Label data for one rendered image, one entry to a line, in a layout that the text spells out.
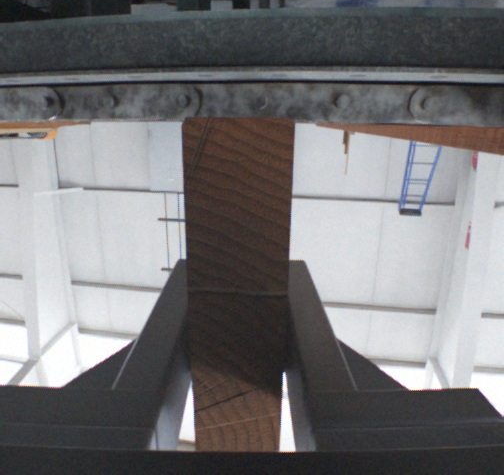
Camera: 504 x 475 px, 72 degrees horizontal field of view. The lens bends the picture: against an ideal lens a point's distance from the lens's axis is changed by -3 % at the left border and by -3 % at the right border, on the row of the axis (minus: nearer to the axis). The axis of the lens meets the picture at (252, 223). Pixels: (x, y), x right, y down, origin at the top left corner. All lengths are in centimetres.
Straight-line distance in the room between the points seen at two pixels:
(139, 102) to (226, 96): 8
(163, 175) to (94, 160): 179
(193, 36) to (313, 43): 8
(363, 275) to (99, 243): 530
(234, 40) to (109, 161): 717
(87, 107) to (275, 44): 18
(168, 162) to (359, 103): 597
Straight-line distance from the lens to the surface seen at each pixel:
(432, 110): 32
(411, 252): 701
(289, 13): 28
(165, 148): 623
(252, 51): 28
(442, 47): 29
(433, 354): 794
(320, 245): 674
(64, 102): 38
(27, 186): 748
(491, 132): 43
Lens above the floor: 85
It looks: 16 degrees up
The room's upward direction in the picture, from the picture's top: 179 degrees counter-clockwise
